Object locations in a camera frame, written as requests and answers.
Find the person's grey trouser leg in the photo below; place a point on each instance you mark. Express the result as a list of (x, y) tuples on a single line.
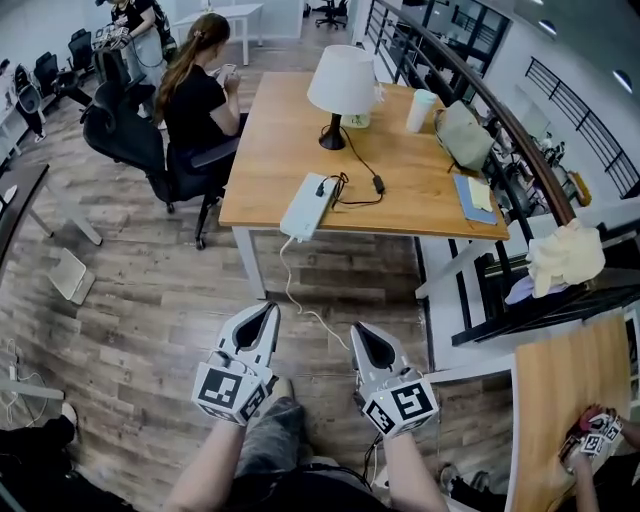
[(272, 435)]

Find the person's right forearm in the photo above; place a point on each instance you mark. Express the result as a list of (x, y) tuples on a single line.
[(410, 475)]

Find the round ceiling light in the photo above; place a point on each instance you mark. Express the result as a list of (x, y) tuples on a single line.
[(623, 81), (548, 27)]

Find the black office chair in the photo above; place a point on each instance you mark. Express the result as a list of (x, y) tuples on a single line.
[(332, 12), (107, 70), (50, 75), (80, 50), (130, 140)]

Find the white flat floor stand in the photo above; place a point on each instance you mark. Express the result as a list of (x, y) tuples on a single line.
[(67, 275)]

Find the person's black shirt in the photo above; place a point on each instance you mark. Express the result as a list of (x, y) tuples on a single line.
[(300, 492)]

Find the white power strip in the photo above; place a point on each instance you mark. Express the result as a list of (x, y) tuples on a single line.
[(306, 207)]

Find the blue notebook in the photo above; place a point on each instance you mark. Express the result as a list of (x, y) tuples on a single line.
[(474, 212)]

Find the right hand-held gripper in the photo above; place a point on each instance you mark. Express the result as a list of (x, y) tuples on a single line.
[(400, 405)]

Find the small white jar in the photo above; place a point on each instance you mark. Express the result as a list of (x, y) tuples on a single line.
[(356, 120)]

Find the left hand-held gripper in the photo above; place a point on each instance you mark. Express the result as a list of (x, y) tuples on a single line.
[(227, 390)]

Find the beige fabric bag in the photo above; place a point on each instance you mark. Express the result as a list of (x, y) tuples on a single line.
[(462, 135)]

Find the white shade lamp black base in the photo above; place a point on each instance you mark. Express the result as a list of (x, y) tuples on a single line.
[(341, 75)]

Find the person's left forearm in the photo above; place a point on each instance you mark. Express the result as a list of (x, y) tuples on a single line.
[(210, 470)]

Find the white tumbler cup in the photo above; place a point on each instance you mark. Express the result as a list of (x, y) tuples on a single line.
[(420, 110)]

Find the dark desk white legs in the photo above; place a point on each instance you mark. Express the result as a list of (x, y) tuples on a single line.
[(20, 195)]

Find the another person's forearm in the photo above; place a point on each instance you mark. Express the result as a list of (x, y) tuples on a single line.
[(595, 487)]

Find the lavender cloth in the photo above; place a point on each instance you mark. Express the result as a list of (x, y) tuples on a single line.
[(520, 292)]

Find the wooden table white legs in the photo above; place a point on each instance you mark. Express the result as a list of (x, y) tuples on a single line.
[(280, 150)]

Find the person's tan shoe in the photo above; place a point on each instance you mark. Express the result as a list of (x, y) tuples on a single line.
[(282, 387)]

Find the yellow sticky note pad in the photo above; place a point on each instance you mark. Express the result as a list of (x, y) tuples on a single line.
[(480, 194)]

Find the light wooden table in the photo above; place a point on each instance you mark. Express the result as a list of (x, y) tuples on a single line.
[(550, 390)]

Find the pale yellow cloth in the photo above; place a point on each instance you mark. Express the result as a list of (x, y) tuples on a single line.
[(567, 257)]

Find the black railing wooden handrail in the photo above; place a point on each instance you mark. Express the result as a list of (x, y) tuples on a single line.
[(520, 135)]

